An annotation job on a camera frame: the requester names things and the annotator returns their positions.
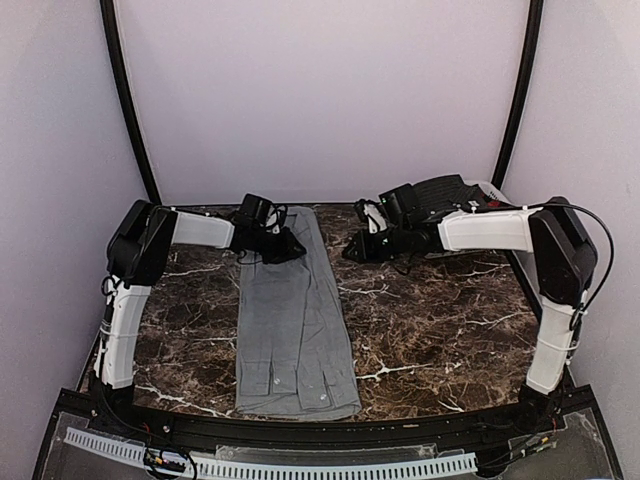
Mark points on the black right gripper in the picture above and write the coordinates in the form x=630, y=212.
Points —
x=365, y=248

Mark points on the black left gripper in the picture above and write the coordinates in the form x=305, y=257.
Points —
x=287, y=251

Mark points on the grey long sleeve shirt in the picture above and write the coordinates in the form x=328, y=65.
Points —
x=293, y=356

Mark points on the light grey plastic basket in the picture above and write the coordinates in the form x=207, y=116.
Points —
x=489, y=191

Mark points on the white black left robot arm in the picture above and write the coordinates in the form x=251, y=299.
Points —
x=138, y=252

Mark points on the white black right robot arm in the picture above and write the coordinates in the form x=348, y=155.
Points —
x=446, y=214

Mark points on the black striped shirt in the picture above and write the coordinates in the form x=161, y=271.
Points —
x=445, y=192

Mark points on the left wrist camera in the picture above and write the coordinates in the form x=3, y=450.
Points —
x=276, y=219

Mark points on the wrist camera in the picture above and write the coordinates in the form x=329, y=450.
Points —
x=370, y=213
x=276, y=219

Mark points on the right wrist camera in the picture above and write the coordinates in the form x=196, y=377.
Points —
x=370, y=213

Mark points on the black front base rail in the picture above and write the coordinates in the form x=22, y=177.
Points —
x=481, y=429

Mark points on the white slotted cable duct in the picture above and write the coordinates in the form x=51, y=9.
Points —
x=247, y=463

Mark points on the black right frame post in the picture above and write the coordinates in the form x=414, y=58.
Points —
x=521, y=89

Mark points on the black frame post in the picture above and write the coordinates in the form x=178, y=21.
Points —
x=126, y=101
x=521, y=89

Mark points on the black left frame post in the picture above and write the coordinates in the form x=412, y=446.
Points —
x=126, y=101

